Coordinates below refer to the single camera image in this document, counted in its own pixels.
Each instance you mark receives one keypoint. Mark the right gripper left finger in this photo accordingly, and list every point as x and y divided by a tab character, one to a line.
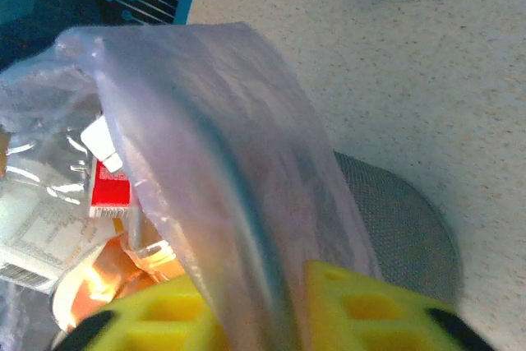
164	318

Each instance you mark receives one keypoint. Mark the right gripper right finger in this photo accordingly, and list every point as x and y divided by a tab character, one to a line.
370	318

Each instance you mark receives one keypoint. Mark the white orange label bottle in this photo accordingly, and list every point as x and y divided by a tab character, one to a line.
33	236

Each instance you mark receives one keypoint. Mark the plain clear plastic bottle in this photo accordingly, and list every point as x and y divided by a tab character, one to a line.
37	149

